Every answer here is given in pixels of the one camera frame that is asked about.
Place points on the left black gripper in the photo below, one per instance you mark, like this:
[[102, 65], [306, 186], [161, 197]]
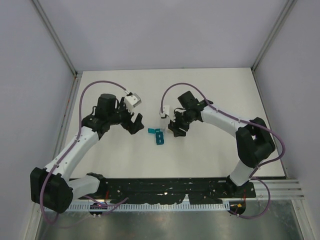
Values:
[[130, 125]]

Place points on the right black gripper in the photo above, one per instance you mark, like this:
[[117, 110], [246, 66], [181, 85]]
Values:
[[178, 132]]

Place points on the clear pill bottle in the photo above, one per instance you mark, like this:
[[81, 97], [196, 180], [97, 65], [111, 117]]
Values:
[[164, 125]]

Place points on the teal pill organizer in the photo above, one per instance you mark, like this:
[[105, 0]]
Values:
[[159, 135]]

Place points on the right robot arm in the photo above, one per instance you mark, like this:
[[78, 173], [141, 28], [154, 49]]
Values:
[[253, 141]]

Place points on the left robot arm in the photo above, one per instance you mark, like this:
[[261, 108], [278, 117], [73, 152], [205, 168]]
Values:
[[52, 186]]

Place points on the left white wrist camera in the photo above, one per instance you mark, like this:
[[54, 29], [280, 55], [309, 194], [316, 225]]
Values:
[[131, 100]]

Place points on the left aluminium frame post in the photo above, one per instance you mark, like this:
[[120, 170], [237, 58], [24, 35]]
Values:
[[54, 36]]

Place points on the aluminium frame post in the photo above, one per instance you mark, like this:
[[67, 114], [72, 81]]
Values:
[[273, 33], [54, 36]]

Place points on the white slotted cable duct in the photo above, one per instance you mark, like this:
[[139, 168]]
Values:
[[82, 206]]

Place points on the right aluminium frame post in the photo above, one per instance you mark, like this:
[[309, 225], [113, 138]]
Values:
[[273, 33]]

